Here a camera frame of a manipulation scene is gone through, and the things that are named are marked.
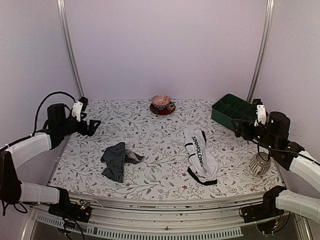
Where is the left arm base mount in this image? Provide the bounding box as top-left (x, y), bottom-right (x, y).
top-left (48, 201), bottom-right (92, 223)

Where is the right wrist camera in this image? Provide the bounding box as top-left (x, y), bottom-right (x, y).
top-left (254, 104), bottom-right (267, 127)

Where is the white black-trimmed underwear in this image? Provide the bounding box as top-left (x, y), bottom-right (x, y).
top-left (183, 129), bottom-right (219, 186)

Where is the striped glass mug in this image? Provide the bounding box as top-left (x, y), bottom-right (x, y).
top-left (249, 152), bottom-right (271, 177)

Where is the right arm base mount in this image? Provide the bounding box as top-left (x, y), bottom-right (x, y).
top-left (238, 203), bottom-right (285, 223)

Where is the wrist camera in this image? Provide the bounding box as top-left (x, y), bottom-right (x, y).
top-left (71, 100), bottom-right (83, 122)
top-left (254, 104), bottom-right (267, 127)

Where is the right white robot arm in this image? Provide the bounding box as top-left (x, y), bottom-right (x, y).
top-left (232, 99), bottom-right (320, 223)

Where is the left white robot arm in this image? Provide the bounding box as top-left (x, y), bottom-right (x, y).
top-left (0, 96), bottom-right (101, 223)

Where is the dark red saucer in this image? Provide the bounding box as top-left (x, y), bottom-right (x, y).
top-left (149, 101), bottom-right (176, 116)

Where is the red patterned bowl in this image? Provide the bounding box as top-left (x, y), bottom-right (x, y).
top-left (151, 94), bottom-right (171, 110)

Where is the right aluminium frame post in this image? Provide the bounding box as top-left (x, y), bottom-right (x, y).
top-left (246, 0), bottom-right (275, 103)

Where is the front aluminium rail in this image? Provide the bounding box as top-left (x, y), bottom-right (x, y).
top-left (21, 191), bottom-right (313, 240)

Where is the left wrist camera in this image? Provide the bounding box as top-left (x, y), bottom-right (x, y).
top-left (71, 100), bottom-right (83, 122)

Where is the navy striped underwear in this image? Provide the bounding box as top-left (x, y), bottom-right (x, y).
top-left (100, 142), bottom-right (145, 183)

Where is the aluminium frame post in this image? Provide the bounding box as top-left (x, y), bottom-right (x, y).
top-left (246, 0), bottom-right (275, 103)
top-left (56, 0), bottom-right (85, 97)

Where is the floral tablecloth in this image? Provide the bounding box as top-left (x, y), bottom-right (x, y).
top-left (49, 99), bottom-right (283, 202)

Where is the left aluminium frame post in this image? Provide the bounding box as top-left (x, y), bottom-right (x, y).
top-left (56, 0), bottom-right (85, 97)

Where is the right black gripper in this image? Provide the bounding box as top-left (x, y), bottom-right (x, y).
top-left (232, 118), bottom-right (278, 152)

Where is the green divided organizer tray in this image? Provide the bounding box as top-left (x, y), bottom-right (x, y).
top-left (211, 93), bottom-right (256, 132)

